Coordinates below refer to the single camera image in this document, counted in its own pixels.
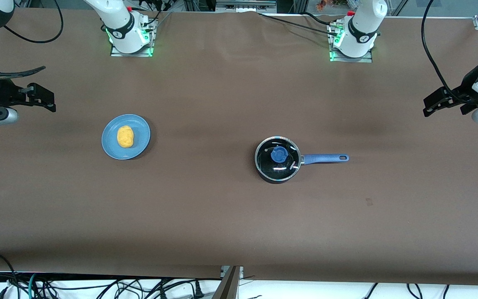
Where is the yellow potato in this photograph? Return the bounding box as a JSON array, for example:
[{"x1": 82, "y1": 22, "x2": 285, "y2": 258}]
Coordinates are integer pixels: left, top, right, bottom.
[{"x1": 117, "y1": 125, "x2": 134, "y2": 148}]

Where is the glass lid with blue knob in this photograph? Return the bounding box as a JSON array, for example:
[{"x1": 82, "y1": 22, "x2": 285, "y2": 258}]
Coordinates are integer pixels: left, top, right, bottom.
[{"x1": 256, "y1": 136, "x2": 302, "y2": 181}]

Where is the blue round plate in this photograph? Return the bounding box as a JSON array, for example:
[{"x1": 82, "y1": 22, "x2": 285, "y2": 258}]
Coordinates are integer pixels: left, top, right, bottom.
[{"x1": 101, "y1": 114, "x2": 151, "y2": 160}]

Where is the brown table cover cloth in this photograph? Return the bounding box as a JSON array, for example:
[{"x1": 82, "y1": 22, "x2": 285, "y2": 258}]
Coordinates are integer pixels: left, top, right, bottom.
[{"x1": 0, "y1": 7, "x2": 478, "y2": 287}]

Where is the flat black cable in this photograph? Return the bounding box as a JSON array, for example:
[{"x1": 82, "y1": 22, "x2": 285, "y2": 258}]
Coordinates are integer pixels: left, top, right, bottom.
[{"x1": 0, "y1": 66, "x2": 46, "y2": 79}]

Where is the dark pot with blue handle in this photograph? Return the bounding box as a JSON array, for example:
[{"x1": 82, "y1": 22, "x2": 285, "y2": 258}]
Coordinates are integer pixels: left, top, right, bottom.
[{"x1": 255, "y1": 136, "x2": 350, "y2": 184}]

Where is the silver metal rail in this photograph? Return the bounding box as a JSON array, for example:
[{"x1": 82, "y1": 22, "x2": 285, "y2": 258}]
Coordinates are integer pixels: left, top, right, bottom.
[{"x1": 216, "y1": 0, "x2": 277, "y2": 14}]

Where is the aluminium profile post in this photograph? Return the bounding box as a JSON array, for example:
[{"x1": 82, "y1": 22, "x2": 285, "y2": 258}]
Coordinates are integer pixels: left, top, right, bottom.
[{"x1": 211, "y1": 266, "x2": 244, "y2": 299}]

